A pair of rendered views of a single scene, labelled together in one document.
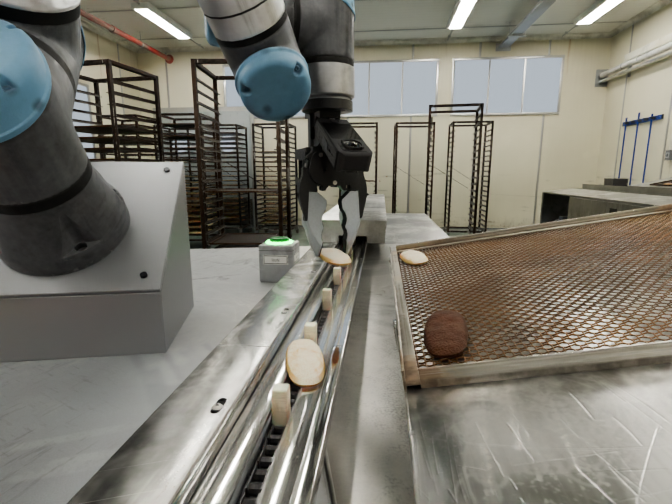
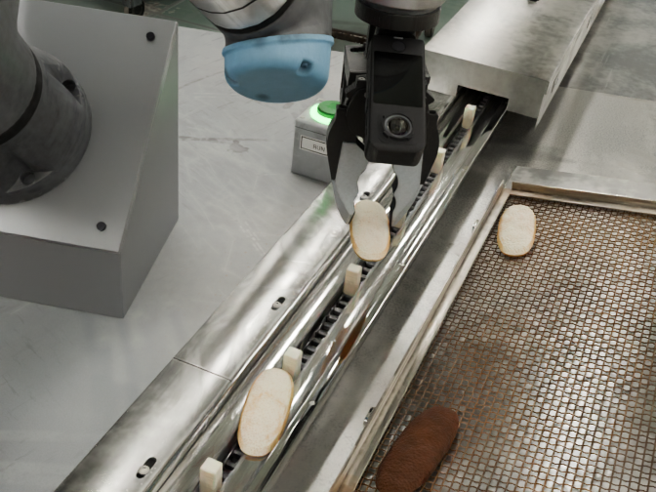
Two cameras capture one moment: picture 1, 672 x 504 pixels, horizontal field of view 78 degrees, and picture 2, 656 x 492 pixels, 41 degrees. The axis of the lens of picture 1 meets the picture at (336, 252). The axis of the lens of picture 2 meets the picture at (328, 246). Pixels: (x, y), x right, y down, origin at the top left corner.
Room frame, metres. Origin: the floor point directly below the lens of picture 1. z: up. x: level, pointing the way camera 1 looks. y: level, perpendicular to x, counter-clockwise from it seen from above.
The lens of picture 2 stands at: (-0.10, -0.12, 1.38)
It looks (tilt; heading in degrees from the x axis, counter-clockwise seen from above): 35 degrees down; 13
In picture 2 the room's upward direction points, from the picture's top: 7 degrees clockwise
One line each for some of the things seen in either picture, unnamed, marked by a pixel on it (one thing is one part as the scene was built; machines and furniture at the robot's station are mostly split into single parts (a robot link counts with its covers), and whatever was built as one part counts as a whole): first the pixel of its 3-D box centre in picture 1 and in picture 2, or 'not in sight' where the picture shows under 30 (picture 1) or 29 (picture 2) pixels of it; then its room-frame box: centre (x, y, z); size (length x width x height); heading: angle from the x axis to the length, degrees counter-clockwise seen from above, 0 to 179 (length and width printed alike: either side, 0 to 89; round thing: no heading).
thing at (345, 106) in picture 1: (325, 147); (388, 64); (0.61, 0.01, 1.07); 0.09 x 0.08 x 0.12; 20
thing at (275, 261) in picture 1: (281, 268); (330, 153); (0.83, 0.11, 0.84); 0.08 x 0.08 x 0.11; 84
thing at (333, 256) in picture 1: (333, 254); (370, 225); (0.58, 0.00, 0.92); 0.10 x 0.04 x 0.01; 17
